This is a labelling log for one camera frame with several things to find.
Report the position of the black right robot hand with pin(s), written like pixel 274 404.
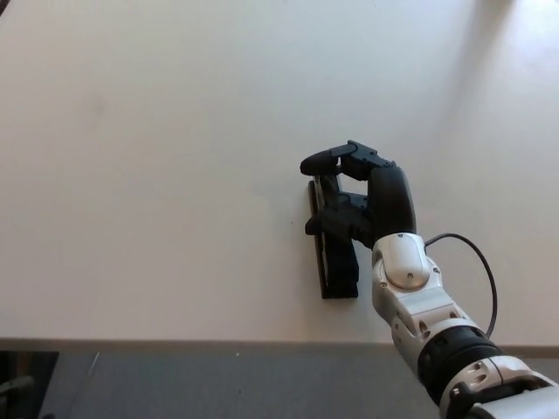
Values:
pixel 388 196

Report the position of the black glossy stapler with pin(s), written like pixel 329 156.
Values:
pixel 338 270

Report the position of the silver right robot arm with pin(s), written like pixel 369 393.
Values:
pixel 436 314

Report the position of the dark object under table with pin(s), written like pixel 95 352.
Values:
pixel 22 388

